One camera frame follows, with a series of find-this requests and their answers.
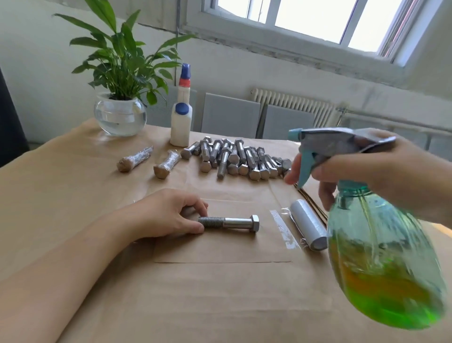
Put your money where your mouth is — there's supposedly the person's right hand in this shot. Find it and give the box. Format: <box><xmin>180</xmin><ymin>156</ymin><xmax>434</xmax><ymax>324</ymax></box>
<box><xmin>284</xmin><ymin>129</ymin><xmax>452</xmax><ymax>227</ymax></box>

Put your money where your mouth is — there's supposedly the person's left hand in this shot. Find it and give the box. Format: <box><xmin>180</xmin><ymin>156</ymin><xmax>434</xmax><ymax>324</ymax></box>
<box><xmin>127</xmin><ymin>188</ymin><xmax>210</xmax><ymax>240</ymax></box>

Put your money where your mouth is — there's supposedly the grey hex bolt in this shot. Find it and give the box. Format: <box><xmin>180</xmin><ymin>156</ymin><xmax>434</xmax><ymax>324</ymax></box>
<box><xmin>198</xmin><ymin>215</ymin><xmax>261</xmax><ymax>233</ymax></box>

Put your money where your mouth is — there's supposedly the stack of brown paper sheets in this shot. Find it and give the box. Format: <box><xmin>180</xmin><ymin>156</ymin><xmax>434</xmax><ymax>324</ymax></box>
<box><xmin>294</xmin><ymin>184</ymin><xmax>329</xmax><ymax>229</ymax></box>

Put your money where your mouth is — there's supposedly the pile of steel bolts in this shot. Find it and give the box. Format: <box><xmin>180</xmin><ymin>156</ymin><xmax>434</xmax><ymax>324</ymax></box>
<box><xmin>180</xmin><ymin>136</ymin><xmax>292</xmax><ymax>181</ymax></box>

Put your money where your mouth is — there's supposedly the white cling film roll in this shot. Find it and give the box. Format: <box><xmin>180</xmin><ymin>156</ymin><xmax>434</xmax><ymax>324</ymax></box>
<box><xmin>289</xmin><ymin>198</ymin><xmax>329</xmax><ymax>252</ymax></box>

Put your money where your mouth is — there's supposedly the green spray bottle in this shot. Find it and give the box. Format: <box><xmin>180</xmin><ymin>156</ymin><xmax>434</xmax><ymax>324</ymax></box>
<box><xmin>287</xmin><ymin>127</ymin><xmax>448</xmax><ymax>330</ymax></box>

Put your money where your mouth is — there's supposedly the clear film sheet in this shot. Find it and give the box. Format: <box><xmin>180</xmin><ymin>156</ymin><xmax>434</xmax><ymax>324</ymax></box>
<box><xmin>270</xmin><ymin>207</ymin><xmax>303</xmax><ymax>250</ymax></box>

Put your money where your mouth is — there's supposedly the person's left forearm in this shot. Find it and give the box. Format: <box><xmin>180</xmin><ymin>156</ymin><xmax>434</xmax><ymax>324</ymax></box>
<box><xmin>0</xmin><ymin>212</ymin><xmax>145</xmax><ymax>343</ymax></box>

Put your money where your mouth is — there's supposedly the grey chair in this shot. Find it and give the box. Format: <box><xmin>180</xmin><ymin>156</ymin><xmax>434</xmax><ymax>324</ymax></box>
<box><xmin>395</xmin><ymin>126</ymin><xmax>452</xmax><ymax>162</ymax></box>
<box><xmin>201</xmin><ymin>92</ymin><xmax>262</xmax><ymax>139</ymax></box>
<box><xmin>262</xmin><ymin>105</ymin><xmax>316</xmax><ymax>141</ymax></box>
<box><xmin>145</xmin><ymin>86</ymin><xmax>199</xmax><ymax>130</ymax></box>

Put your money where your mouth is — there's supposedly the white glue bottle blue cap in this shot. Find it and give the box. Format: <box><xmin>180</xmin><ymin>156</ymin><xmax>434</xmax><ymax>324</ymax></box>
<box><xmin>170</xmin><ymin>63</ymin><xmax>193</xmax><ymax>148</ymax></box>

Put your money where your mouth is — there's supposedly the round glass vase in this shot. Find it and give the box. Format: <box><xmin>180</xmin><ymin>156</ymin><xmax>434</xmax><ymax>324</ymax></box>
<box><xmin>94</xmin><ymin>93</ymin><xmax>148</xmax><ymax>138</ymax></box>

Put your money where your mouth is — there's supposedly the large brown paper table cover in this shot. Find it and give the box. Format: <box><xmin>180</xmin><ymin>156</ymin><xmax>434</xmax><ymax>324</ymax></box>
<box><xmin>0</xmin><ymin>119</ymin><xmax>452</xmax><ymax>343</ymax></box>

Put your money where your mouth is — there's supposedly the white radiator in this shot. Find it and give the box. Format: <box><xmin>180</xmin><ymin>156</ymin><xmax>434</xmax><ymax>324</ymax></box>
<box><xmin>251</xmin><ymin>88</ymin><xmax>339</xmax><ymax>130</ymax></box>

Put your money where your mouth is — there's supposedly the green leafy plant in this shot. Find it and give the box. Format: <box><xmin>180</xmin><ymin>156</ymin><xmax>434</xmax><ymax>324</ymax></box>
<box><xmin>54</xmin><ymin>0</ymin><xmax>196</xmax><ymax>107</ymax></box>

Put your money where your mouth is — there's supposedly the white framed window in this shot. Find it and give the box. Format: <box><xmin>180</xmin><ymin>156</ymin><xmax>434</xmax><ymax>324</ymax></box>
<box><xmin>180</xmin><ymin>0</ymin><xmax>452</xmax><ymax>82</ymax></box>

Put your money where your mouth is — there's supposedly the black trash bin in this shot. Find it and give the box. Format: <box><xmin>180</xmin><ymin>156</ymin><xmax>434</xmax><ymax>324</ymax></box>
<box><xmin>0</xmin><ymin>67</ymin><xmax>31</xmax><ymax>168</ymax></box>

